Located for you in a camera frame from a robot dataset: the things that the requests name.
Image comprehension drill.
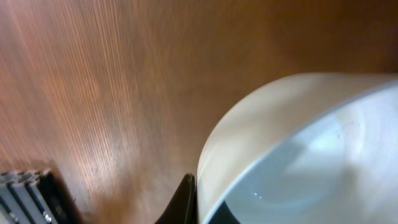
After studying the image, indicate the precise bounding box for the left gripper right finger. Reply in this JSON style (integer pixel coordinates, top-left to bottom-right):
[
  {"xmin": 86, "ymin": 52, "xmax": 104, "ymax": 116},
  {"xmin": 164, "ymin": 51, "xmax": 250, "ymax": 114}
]
[{"xmin": 209, "ymin": 201, "xmax": 240, "ymax": 224}]

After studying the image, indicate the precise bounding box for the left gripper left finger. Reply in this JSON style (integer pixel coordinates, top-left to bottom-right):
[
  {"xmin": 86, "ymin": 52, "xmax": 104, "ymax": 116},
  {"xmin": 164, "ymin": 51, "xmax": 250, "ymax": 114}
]
[{"xmin": 155, "ymin": 173, "xmax": 197, "ymax": 224}]

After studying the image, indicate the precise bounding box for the white small bowl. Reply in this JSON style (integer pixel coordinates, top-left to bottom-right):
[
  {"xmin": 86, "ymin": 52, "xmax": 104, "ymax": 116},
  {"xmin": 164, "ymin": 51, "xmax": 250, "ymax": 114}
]
[{"xmin": 197, "ymin": 73, "xmax": 397, "ymax": 223}]

